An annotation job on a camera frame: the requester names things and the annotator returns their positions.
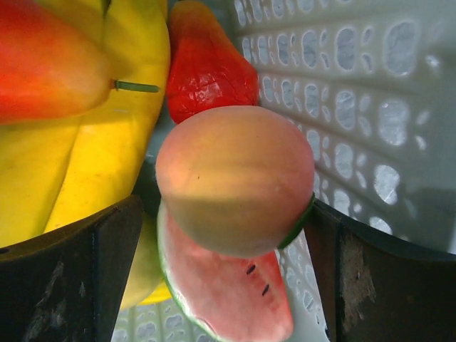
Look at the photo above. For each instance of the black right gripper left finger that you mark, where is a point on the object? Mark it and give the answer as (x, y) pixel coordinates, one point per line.
(67, 284)

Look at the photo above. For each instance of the white and blue plastic basket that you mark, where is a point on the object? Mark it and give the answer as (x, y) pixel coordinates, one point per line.
(372, 86)

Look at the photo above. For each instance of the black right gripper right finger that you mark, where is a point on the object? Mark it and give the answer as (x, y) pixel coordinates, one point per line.
(377, 287)

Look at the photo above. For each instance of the yellow toy banana bunch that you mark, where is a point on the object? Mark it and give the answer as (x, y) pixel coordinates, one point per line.
(56, 172)

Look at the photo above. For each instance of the red toy pear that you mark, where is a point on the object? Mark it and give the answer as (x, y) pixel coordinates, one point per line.
(50, 69)

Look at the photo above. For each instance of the yellow toy mango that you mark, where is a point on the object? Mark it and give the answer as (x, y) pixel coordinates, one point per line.
(145, 272)

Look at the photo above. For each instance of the red toy wax apple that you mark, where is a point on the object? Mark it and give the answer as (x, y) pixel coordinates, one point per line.
(206, 70)

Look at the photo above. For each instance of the pink toy peach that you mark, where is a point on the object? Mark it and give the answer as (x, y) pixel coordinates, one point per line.
(236, 179)

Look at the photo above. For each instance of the toy watermelon slice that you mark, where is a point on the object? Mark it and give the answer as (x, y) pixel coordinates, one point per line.
(266, 298)

